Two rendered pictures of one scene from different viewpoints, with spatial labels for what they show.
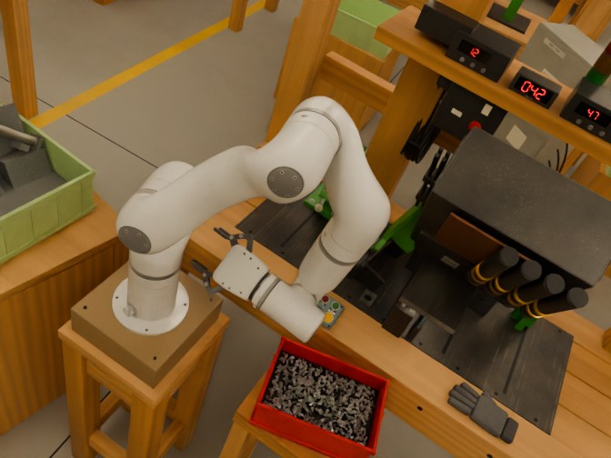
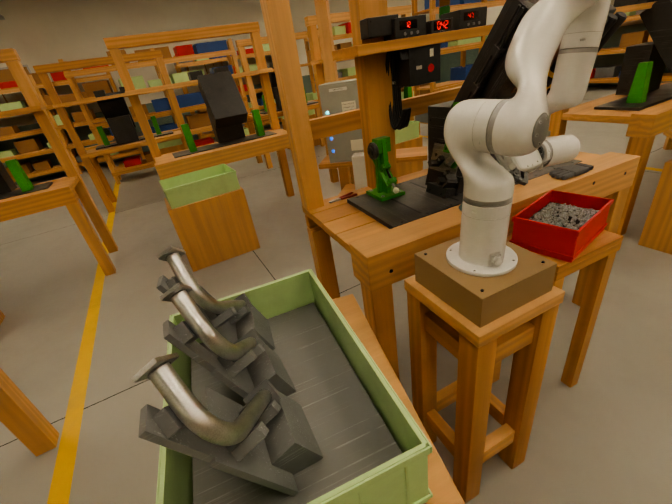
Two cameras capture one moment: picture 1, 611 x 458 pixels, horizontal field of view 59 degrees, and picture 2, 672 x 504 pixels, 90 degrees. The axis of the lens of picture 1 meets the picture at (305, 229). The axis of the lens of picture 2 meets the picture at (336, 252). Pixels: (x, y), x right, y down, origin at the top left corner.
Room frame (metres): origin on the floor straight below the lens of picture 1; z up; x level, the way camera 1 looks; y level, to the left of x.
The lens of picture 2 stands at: (0.36, 1.11, 1.50)
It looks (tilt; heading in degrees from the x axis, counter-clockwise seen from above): 29 degrees down; 324
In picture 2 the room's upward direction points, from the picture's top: 9 degrees counter-clockwise
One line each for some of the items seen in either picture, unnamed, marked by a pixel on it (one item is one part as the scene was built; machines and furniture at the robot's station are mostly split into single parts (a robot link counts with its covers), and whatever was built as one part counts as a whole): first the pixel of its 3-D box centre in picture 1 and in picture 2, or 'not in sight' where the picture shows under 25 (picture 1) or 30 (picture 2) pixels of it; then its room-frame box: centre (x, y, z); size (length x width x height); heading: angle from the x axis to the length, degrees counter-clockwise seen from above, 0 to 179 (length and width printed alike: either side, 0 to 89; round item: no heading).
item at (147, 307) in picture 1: (153, 282); (483, 229); (0.78, 0.30, 1.04); 0.19 x 0.19 x 0.18
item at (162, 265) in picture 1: (166, 216); (480, 150); (0.81, 0.30, 1.25); 0.19 x 0.12 x 0.24; 177
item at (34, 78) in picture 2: not in sight; (58, 126); (11.13, 0.70, 1.11); 3.01 x 0.54 x 2.23; 78
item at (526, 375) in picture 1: (406, 283); (464, 181); (1.24, -0.37, 0.89); 1.10 x 0.42 x 0.02; 74
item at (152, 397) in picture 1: (148, 327); (478, 290); (0.78, 0.30, 0.83); 0.32 x 0.32 x 0.04; 75
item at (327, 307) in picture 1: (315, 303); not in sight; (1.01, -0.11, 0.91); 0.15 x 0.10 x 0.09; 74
